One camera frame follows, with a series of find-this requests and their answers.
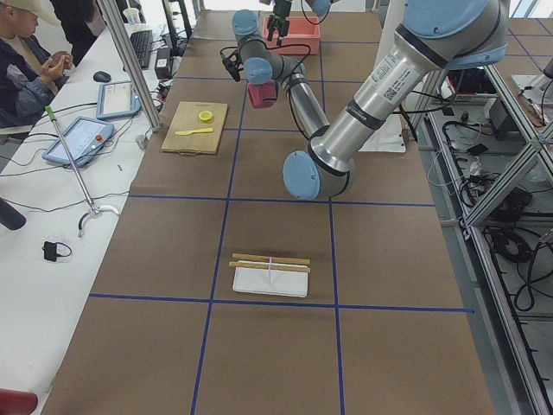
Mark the blue teach pendant near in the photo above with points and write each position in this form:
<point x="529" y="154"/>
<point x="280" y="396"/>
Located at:
<point x="85" y="137"/>

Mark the pink plastic bin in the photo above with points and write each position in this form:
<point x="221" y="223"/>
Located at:
<point x="302" y="38"/>

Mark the yellow plastic knife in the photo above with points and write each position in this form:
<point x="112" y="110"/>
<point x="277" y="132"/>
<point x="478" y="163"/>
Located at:
<point x="194" y="131"/>

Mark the black computer mouse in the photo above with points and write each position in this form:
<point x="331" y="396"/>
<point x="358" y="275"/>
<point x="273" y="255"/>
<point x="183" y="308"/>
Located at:
<point x="101" y="77"/>

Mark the bamboo cutting board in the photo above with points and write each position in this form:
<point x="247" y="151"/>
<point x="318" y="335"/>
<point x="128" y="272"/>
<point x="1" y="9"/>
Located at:
<point x="186" y="118"/>

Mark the blue teach pendant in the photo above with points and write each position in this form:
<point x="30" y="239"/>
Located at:
<point x="85" y="137"/>
<point x="117" y="100"/>

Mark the magenta wiping cloth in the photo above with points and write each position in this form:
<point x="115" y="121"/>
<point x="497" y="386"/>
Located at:
<point x="263" y="95"/>

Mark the red cylinder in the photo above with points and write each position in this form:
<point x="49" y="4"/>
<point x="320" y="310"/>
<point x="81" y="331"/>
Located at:
<point x="14" y="402"/>

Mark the blue teach pendant far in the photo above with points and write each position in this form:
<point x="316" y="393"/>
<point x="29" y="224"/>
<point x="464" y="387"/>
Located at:
<point x="117" y="100"/>

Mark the paper cup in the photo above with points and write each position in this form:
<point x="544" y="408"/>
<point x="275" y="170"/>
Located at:
<point x="132" y="16"/>

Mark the aluminium frame post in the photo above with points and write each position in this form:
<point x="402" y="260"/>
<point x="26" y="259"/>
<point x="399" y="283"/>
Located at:
<point x="121" y="39"/>

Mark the metal reacher grabber stick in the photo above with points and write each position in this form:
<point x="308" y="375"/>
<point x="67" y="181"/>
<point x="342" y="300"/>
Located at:
<point x="94" y="210"/>

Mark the white rectangular tray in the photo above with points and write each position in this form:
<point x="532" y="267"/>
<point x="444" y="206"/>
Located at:
<point x="279" y="280"/>

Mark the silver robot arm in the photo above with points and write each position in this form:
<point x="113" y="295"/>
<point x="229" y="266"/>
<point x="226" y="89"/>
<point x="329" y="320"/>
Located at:
<point x="319" y="7"/>
<point x="433" y="35"/>

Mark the black keyboard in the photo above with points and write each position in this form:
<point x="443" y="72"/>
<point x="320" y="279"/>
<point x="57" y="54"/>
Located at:
<point x="141" y="42"/>

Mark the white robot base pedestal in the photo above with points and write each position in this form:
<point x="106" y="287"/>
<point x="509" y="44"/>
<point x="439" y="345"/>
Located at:
<point x="389" y="137"/>

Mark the black power adapter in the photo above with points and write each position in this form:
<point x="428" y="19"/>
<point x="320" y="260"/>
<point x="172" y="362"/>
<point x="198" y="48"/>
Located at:
<point x="164" y="64"/>

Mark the yellow lemon slice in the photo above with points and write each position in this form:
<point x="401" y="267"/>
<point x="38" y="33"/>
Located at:
<point x="205" y="116"/>

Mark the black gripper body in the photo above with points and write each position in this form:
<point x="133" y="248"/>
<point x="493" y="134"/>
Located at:
<point x="282" y="9"/>

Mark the small black strap device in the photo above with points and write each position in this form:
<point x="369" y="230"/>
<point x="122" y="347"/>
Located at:
<point x="52" y="251"/>

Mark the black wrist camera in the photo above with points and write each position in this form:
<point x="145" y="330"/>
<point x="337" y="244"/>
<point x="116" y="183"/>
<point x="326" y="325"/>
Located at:
<point x="232" y="62"/>

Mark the seated person in cap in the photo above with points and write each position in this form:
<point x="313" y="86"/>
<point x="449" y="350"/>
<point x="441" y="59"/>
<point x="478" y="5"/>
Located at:
<point x="30" y="75"/>

